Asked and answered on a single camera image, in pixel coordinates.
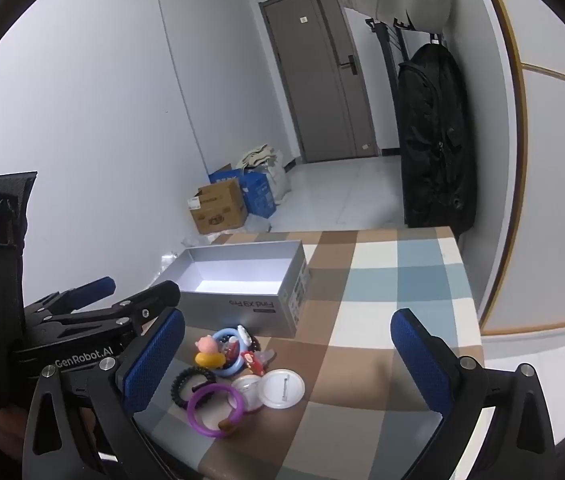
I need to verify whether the blue cardboard box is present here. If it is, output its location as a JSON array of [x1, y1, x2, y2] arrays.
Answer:
[[208, 162, 277, 219]]

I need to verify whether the black spiral bracelet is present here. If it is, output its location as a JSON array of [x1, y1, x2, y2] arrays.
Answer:
[[171, 366, 216, 408]]

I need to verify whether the clear plastic wrapping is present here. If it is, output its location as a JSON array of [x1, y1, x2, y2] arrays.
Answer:
[[180, 230, 236, 247], [155, 252, 183, 286]]

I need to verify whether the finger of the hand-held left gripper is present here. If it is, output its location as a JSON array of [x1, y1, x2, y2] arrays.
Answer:
[[37, 280, 182, 341], [22, 276, 117, 318]]

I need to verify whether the purple bangle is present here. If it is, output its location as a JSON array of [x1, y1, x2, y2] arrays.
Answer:
[[186, 382, 247, 439]]

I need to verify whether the black backpack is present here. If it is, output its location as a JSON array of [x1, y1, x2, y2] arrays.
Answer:
[[397, 42, 477, 238]]

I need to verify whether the white wooden-trimmed wardrobe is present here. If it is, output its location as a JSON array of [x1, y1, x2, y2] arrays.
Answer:
[[477, 0, 565, 336]]

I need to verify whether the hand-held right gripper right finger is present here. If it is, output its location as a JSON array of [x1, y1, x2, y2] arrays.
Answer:
[[390, 308, 558, 480]]

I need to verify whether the brown cardboard box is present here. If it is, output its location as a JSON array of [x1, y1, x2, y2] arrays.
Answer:
[[187, 178, 249, 235]]

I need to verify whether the red figure charm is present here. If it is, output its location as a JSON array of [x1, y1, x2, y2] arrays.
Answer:
[[240, 350, 266, 376]]

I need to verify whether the black bead bracelet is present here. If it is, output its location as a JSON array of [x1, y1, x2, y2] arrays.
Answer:
[[217, 337, 262, 353]]

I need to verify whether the white plastic bag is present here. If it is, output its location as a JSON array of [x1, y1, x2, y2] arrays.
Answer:
[[235, 147, 288, 206]]

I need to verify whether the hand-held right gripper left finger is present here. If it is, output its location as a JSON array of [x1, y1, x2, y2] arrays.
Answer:
[[22, 307, 198, 480]]

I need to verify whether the light blue bangle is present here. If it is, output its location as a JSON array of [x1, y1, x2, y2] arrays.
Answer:
[[211, 327, 250, 378]]

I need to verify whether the silver cardboard box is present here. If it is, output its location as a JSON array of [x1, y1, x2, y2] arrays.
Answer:
[[154, 240, 312, 339]]

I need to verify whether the pink pig yellow toy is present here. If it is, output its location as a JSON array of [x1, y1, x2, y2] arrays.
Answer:
[[194, 335, 226, 371]]

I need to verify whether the beige cloth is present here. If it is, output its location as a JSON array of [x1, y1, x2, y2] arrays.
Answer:
[[236, 144, 283, 168]]

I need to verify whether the grey door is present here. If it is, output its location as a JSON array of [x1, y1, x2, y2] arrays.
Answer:
[[258, 0, 379, 164]]

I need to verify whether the checked tablecloth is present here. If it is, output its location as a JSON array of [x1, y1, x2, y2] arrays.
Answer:
[[130, 226, 486, 480]]

